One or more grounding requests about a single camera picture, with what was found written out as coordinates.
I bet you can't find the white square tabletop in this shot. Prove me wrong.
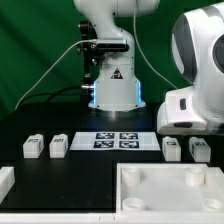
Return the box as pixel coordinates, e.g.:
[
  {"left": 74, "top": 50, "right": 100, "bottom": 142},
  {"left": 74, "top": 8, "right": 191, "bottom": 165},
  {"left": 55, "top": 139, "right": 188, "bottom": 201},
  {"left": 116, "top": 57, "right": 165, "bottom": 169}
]
[{"left": 116, "top": 164, "right": 224, "bottom": 224}]

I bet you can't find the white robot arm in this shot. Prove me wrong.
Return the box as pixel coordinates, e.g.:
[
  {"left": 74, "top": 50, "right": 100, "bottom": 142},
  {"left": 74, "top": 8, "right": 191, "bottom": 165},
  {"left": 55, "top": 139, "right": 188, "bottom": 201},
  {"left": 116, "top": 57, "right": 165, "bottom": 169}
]
[{"left": 73, "top": 0, "right": 224, "bottom": 135}]

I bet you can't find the white sheet with tags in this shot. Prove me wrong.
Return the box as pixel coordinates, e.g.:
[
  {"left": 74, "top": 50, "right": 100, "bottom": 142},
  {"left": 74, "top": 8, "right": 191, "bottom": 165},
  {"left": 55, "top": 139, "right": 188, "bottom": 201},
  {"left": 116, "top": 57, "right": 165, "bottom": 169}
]
[{"left": 70, "top": 132, "right": 160, "bottom": 151}]

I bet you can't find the white obstacle bar left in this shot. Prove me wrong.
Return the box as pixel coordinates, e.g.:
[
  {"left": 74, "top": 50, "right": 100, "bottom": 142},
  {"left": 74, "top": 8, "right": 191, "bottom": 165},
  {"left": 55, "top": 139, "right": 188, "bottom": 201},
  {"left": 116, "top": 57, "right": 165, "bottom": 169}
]
[{"left": 0, "top": 167, "right": 15, "bottom": 204}]

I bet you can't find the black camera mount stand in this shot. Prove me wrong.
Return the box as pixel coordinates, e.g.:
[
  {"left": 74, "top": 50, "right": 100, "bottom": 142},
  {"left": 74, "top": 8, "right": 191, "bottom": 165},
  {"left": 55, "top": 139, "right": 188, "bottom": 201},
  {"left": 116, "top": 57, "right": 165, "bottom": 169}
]
[{"left": 77, "top": 21, "right": 129, "bottom": 91}]

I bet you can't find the black cable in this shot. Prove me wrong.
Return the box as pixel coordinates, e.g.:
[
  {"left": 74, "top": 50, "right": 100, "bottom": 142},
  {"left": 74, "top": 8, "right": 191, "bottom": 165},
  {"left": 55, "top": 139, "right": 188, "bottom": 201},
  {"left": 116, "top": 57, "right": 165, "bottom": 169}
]
[{"left": 15, "top": 85, "right": 88, "bottom": 111}]

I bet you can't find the grey cable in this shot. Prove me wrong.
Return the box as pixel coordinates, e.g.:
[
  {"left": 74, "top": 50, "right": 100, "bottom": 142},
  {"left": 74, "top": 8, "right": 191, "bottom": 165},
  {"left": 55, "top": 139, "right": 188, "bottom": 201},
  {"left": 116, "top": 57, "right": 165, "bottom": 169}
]
[{"left": 14, "top": 39, "right": 98, "bottom": 110}]

